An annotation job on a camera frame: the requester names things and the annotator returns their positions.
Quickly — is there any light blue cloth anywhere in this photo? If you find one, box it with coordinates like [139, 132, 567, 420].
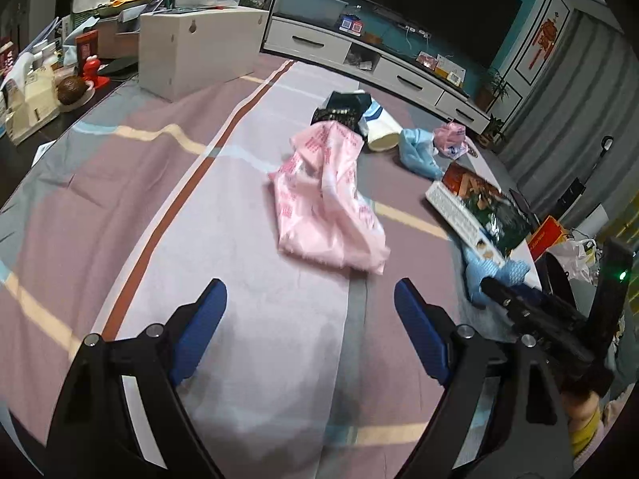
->
[462, 247, 531, 309]

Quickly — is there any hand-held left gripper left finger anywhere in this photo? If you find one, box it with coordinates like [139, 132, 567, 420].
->
[47, 278, 228, 479]

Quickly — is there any white wooden box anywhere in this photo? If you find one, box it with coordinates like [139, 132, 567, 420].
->
[139, 6, 270, 101]

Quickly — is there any small potted plant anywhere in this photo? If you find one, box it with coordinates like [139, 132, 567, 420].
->
[480, 114, 506, 149]

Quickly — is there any grey panel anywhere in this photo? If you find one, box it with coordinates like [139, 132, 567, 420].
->
[272, 0, 351, 27]

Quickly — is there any colourful foil snack wrapper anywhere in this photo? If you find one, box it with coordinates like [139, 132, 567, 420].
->
[425, 160, 535, 265]

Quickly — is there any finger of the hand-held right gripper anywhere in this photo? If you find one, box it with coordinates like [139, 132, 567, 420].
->
[480, 277, 555, 333]

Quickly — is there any white television cabinet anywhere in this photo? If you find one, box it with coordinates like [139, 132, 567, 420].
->
[262, 14, 492, 135]

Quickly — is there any person's right hand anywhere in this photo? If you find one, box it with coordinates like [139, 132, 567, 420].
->
[562, 392, 602, 430]

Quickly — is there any large black television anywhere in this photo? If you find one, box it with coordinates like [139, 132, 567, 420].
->
[316, 0, 524, 69]

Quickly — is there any brown cardboard box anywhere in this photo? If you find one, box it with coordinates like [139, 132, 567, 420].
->
[97, 16, 141, 59]

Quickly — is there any small pink bag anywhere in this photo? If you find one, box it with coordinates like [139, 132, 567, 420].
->
[432, 121, 475, 160]

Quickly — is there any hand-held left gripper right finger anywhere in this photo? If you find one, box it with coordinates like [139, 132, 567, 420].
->
[393, 278, 572, 479]

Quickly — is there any green tissue box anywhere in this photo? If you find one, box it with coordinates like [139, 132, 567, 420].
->
[69, 0, 113, 32]

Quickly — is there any red wall ornament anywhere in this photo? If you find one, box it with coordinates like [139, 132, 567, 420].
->
[528, 7, 564, 69]

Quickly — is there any large pink plastic bag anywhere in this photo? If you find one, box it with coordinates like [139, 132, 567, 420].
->
[268, 121, 389, 275]

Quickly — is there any orange cardboard box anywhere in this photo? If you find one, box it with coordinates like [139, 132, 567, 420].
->
[526, 216, 570, 261]

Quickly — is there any brown coconut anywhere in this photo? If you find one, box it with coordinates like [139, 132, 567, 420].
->
[56, 77, 87, 107]

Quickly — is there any tall potted plant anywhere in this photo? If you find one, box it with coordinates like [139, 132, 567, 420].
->
[475, 69, 511, 111]

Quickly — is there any grey curtain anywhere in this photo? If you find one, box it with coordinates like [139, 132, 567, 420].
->
[499, 10, 639, 243]

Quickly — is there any striped pink and grey sheet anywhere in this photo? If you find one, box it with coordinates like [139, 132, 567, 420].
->
[0, 55, 550, 479]

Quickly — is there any white plastic bag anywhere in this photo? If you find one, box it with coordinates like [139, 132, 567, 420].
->
[549, 237, 599, 284]

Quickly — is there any black snack packet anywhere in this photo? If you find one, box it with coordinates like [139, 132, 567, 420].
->
[310, 91, 373, 133]

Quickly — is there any yellow and white card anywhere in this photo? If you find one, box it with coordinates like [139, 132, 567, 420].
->
[436, 54, 468, 87]

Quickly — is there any beige wooden model house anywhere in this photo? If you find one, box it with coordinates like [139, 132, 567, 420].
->
[4, 67, 65, 144]

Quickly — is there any red figurine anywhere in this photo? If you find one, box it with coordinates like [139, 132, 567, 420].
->
[81, 56, 111, 91]

